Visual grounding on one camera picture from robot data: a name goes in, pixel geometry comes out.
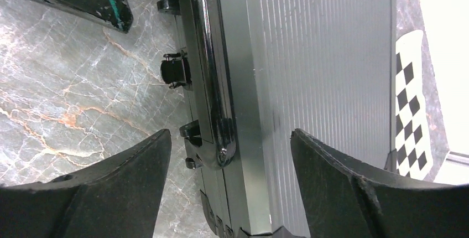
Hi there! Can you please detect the black poker case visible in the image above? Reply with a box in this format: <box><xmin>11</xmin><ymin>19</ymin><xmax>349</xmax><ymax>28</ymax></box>
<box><xmin>158</xmin><ymin>0</ymin><xmax>395</xmax><ymax>237</ymax></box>

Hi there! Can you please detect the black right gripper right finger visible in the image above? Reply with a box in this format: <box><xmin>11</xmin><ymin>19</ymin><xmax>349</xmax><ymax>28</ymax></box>
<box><xmin>290</xmin><ymin>129</ymin><xmax>468</xmax><ymax>237</ymax></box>

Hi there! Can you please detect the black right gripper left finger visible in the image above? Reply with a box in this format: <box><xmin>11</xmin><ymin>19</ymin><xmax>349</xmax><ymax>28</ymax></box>
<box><xmin>1</xmin><ymin>129</ymin><xmax>171</xmax><ymax>237</ymax></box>

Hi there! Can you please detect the black white chessboard mat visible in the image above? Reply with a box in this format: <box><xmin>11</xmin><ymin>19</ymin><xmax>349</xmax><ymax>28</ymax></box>
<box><xmin>395</xmin><ymin>30</ymin><xmax>433</xmax><ymax>180</ymax></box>

